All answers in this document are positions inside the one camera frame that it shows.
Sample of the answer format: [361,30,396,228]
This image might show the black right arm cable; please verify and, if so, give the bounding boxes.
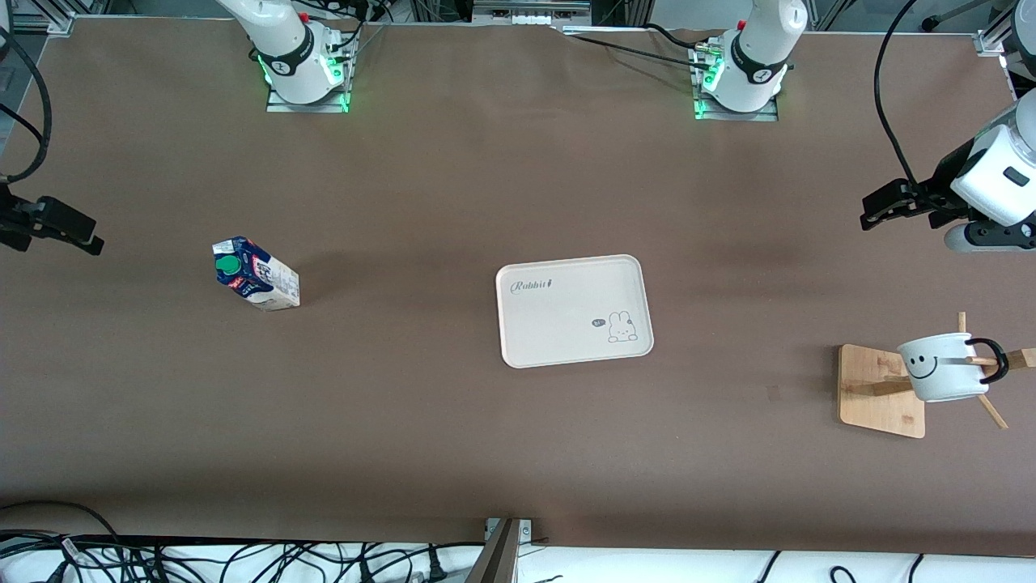
[0,26,54,187]

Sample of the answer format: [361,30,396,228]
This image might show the white smiley mug black handle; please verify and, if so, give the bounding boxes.
[896,331,1011,404]

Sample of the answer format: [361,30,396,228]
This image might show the cream rabbit print tray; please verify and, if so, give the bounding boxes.
[495,254,655,370]

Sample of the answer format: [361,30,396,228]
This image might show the tangled black floor cables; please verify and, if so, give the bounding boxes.
[0,500,488,583]

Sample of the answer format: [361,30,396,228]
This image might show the black cable across table edge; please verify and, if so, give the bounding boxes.
[558,23,723,74]

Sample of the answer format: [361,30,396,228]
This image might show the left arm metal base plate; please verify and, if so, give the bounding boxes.
[693,39,780,123]

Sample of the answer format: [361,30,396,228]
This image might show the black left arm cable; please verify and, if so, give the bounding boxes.
[873,0,933,194]

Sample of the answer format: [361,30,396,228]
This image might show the blue milk carton green cap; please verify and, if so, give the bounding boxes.
[211,235,302,313]

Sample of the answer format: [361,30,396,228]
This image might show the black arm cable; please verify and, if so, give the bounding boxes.
[873,0,933,194]
[0,26,54,187]

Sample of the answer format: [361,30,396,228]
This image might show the aluminium bracket post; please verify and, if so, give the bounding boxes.
[465,517,534,583]

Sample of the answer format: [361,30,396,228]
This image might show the bamboo cup rack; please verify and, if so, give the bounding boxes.
[837,311,1036,440]

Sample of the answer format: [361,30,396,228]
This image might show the white power strip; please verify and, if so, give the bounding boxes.
[472,0,593,27]

